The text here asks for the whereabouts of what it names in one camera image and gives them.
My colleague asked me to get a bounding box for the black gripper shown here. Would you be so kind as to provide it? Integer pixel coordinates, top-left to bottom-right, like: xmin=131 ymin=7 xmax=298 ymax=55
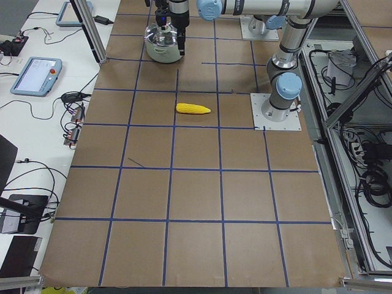
xmin=170 ymin=12 xmax=190 ymax=55

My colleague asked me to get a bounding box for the glass pot lid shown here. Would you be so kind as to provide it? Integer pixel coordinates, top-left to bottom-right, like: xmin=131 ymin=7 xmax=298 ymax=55
xmin=145 ymin=23 xmax=177 ymax=47

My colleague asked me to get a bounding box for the yellow corn cob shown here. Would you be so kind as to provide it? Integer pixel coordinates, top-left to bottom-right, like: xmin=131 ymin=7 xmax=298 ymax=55
xmin=175 ymin=103 xmax=211 ymax=115

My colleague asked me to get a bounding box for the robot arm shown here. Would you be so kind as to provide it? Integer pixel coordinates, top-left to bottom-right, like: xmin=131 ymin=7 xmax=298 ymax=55
xmin=262 ymin=16 xmax=312 ymax=123
xmin=196 ymin=1 xmax=338 ymax=67

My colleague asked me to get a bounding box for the pale green steel pot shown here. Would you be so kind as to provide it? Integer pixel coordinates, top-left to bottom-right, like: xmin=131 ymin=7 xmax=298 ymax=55
xmin=144 ymin=23 xmax=182 ymax=64

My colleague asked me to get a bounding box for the black power adapter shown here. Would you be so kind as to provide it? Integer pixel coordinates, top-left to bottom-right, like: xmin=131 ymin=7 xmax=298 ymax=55
xmin=93 ymin=15 xmax=114 ymax=25

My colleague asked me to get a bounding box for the far blue teach pendant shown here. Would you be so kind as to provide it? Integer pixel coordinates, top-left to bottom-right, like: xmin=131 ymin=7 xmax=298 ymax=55
xmin=56 ymin=1 xmax=80 ymax=27

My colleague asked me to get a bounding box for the blue teach pendant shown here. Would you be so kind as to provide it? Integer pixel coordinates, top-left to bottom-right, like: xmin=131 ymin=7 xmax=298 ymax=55
xmin=10 ymin=56 xmax=62 ymax=97
xmin=56 ymin=1 xmax=80 ymax=27

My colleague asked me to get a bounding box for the near blue teach pendant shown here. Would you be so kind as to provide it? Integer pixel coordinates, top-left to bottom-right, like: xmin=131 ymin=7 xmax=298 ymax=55
xmin=10 ymin=56 xmax=62 ymax=97

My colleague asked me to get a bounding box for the black monitor stand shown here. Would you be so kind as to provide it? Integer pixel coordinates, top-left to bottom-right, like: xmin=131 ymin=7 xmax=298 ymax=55
xmin=1 ymin=194 xmax=48 ymax=235

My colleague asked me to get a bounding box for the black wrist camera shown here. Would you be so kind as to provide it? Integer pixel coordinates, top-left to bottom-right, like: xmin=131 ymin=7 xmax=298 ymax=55
xmin=155 ymin=8 xmax=167 ymax=27

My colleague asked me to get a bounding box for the aluminium frame post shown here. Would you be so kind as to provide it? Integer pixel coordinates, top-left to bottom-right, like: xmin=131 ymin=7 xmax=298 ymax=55
xmin=70 ymin=0 xmax=107 ymax=64

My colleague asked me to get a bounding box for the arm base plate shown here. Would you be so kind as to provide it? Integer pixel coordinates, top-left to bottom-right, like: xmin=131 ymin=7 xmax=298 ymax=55
xmin=239 ymin=15 xmax=279 ymax=42
xmin=251 ymin=93 xmax=301 ymax=131

